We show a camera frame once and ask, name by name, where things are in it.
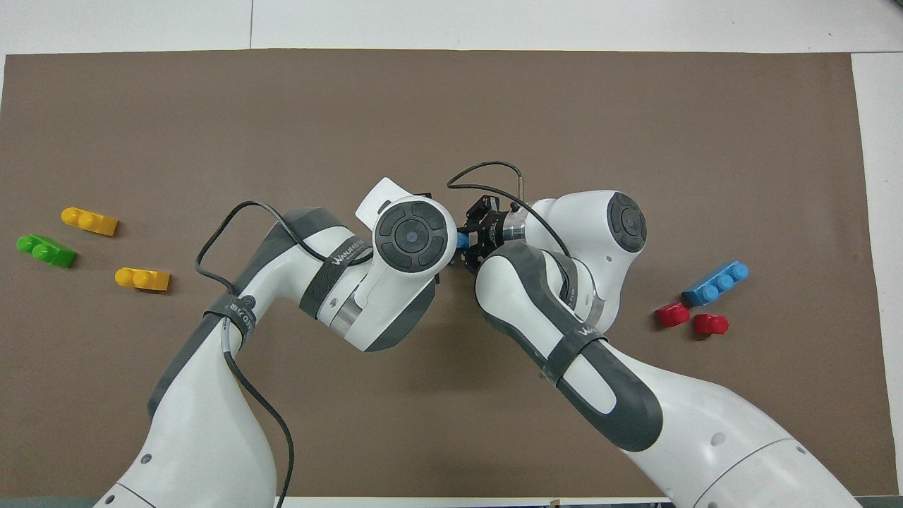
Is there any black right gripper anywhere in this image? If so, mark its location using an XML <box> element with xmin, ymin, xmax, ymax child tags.
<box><xmin>462</xmin><ymin>196</ymin><xmax>507</xmax><ymax>274</ymax></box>

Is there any yellow two-stud toy block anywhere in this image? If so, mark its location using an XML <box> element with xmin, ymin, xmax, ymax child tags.
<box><xmin>114</xmin><ymin>267</ymin><xmax>171</xmax><ymax>292</ymax></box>
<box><xmin>61</xmin><ymin>206</ymin><xmax>120</xmax><ymax>237</ymax></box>

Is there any green two-stud toy block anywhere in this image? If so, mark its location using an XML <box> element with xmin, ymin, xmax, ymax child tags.
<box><xmin>16</xmin><ymin>234</ymin><xmax>78</xmax><ymax>269</ymax></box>

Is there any brown table mat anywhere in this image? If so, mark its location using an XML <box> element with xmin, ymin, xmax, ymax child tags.
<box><xmin>0</xmin><ymin>49</ymin><xmax>883</xmax><ymax>500</ymax></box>

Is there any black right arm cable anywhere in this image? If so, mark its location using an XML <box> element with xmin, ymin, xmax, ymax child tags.
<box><xmin>447</xmin><ymin>161</ymin><xmax>574</xmax><ymax>259</ymax></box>

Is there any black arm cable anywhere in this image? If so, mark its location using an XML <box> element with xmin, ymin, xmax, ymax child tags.
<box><xmin>195</xmin><ymin>201</ymin><xmax>375</xmax><ymax>508</ymax></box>
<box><xmin>447</xmin><ymin>161</ymin><xmax>574</xmax><ymax>259</ymax></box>

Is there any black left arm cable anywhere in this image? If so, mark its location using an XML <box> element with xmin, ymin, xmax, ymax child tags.
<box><xmin>195</xmin><ymin>201</ymin><xmax>375</xmax><ymax>508</ymax></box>

